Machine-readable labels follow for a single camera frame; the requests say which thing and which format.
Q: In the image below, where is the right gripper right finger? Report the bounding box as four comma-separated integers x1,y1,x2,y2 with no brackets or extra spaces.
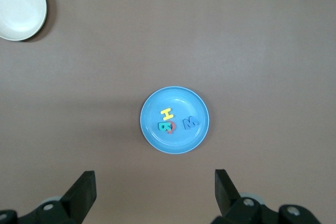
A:
212,168,280,224

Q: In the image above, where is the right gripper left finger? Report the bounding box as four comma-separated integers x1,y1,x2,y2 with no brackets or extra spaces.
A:
19,170,98,224

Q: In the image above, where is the blue foam letter M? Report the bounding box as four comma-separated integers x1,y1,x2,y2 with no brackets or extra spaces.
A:
182,115,200,130

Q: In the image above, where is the yellow foam letter H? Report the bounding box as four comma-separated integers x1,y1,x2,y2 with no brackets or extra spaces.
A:
160,108,174,121

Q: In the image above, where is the blue plate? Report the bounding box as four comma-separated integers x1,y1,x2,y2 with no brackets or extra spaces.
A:
140,86,211,155

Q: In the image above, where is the beige plate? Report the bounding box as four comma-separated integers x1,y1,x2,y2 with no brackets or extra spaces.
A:
0,0,48,42

